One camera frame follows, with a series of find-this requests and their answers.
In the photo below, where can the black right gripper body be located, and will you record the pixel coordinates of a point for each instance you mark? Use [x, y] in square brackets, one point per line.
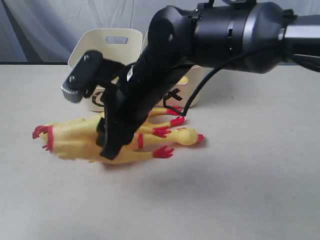
[144, 83]

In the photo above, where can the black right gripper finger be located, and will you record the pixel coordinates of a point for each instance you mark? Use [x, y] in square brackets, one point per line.
[110, 147]

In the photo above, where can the rubber chicken bins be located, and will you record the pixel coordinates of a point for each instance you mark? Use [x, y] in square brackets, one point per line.
[160, 115]

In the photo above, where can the headless rubber chicken body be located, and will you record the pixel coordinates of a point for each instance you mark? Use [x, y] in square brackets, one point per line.
[76, 140]

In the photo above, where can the whole rubber chicken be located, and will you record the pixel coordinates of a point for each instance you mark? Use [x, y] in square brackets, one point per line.
[182, 136]

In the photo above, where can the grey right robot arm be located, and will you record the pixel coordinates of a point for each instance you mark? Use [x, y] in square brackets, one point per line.
[244, 36]

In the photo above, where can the cream bin marked O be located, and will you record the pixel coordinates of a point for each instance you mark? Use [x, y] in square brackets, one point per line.
[117, 44]

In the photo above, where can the cream bin marked X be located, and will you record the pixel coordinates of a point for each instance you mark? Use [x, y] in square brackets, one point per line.
[179, 94]

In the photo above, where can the white backdrop cloth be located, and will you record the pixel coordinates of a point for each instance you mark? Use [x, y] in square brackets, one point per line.
[44, 31]

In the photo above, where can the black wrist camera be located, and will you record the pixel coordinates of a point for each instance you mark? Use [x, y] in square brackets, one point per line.
[91, 70]

